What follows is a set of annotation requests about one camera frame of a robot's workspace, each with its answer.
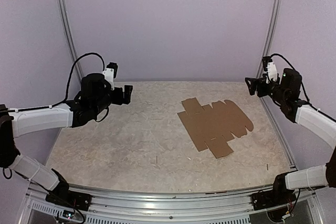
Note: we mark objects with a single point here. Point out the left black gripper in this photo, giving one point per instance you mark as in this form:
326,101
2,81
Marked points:
119,99

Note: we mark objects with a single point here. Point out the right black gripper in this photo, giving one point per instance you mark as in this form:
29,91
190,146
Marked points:
255,81

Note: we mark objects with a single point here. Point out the brown cardboard box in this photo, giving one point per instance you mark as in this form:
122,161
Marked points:
212,126

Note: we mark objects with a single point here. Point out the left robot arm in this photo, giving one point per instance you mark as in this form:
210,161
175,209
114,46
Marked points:
96,95

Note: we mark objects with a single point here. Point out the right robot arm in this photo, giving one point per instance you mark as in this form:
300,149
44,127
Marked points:
285,94

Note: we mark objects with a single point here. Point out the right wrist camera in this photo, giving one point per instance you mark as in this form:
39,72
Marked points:
270,69

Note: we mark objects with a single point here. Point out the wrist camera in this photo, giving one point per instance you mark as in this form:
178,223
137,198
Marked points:
110,73
270,69

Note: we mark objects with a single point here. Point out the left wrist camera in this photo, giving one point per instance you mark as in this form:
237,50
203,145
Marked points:
110,73

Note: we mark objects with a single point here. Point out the right aluminium frame post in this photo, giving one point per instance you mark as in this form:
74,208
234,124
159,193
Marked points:
271,27

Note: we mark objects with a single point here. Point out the aluminium frame post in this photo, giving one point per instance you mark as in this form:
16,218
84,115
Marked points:
67,30
271,27

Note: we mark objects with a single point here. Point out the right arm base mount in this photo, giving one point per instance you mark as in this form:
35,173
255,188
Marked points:
271,198

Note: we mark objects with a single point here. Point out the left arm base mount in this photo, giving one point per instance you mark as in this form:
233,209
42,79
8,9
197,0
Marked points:
73,199

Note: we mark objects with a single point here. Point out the front aluminium rail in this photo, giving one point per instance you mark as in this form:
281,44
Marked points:
112,206

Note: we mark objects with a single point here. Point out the left aluminium frame post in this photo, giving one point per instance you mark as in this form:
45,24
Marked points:
67,30

